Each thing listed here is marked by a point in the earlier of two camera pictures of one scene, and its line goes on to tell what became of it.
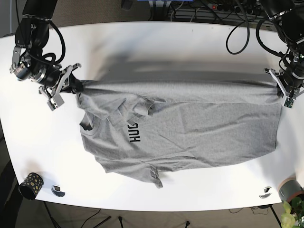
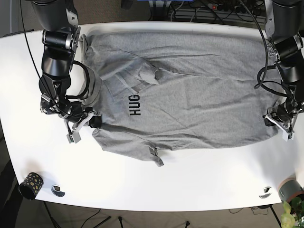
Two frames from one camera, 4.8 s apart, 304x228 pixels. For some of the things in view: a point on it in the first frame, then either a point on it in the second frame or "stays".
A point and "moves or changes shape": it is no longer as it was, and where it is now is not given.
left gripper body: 64,84 → 74,137
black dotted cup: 31,186 stays
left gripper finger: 76,85 → 95,121
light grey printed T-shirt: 153,125 moves or changes shape
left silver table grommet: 56,190 stays
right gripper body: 289,95 → 285,119
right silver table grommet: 267,192 stays
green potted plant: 296,220 stays
